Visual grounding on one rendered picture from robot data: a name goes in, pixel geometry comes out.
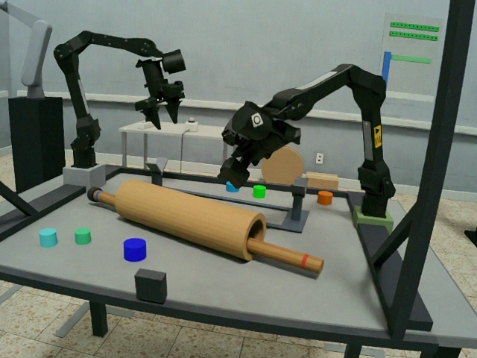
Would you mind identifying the tan cardboard tube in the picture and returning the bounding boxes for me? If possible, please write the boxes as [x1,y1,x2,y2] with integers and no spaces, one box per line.
[115,179,266,260]

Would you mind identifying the blue cylinder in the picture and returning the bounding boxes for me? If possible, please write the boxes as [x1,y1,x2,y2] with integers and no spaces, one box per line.
[123,238,146,262]
[226,182,239,192]

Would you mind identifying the orange cylinder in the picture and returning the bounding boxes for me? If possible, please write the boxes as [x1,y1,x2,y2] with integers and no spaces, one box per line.
[317,191,333,205]

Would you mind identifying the small teal cylinder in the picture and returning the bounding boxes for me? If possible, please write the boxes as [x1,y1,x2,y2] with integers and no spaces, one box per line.
[39,228,57,248]

